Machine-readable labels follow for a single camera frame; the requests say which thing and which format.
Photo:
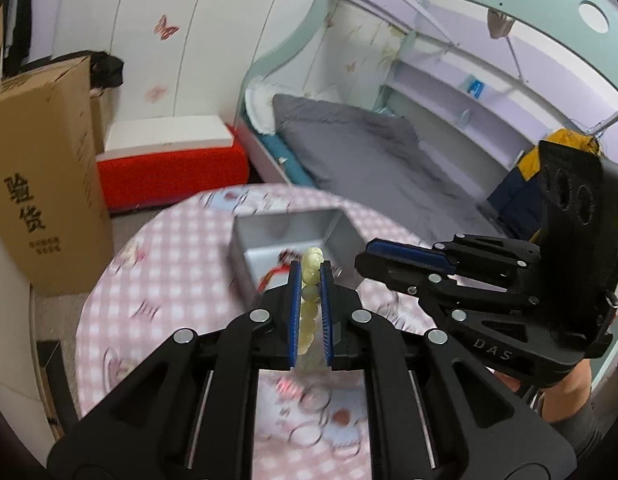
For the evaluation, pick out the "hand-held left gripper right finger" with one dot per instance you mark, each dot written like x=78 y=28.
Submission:
x=328 y=315

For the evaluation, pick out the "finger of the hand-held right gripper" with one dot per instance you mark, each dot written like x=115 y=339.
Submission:
x=409 y=255
x=389 y=272

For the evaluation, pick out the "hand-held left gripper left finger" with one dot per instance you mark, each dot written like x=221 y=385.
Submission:
x=294 y=315

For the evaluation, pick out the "grey metal tin box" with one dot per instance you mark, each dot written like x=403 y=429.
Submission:
x=274 y=232

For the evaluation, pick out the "person's right forearm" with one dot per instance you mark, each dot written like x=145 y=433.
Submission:
x=566 y=395

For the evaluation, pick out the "yellow navy jacket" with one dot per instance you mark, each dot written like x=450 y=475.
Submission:
x=514 y=195

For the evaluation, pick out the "grey blanket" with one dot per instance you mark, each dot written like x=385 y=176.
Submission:
x=369 y=160

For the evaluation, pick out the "pink checkered tablecloth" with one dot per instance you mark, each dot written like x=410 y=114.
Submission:
x=154 y=280

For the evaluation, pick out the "teal bed sheet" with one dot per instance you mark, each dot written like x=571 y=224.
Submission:
x=279 y=152

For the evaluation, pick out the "blue box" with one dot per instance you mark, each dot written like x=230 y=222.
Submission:
x=476 y=85

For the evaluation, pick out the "red and white cooler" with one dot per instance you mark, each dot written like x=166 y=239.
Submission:
x=174 y=170

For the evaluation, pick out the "white pillow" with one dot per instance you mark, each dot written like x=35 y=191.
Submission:
x=259 y=105

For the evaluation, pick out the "brown hanging cloth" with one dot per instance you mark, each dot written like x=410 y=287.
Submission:
x=500 y=25

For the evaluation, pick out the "large cardboard box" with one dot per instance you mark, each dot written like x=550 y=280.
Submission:
x=44 y=170

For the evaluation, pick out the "black bag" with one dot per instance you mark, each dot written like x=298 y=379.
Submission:
x=109 y=70

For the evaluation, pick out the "pink butterfly sticker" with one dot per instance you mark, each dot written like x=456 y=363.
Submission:
x=165 y=27

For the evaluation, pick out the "lilac wall shelves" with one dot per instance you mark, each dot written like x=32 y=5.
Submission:
x=429 y=85

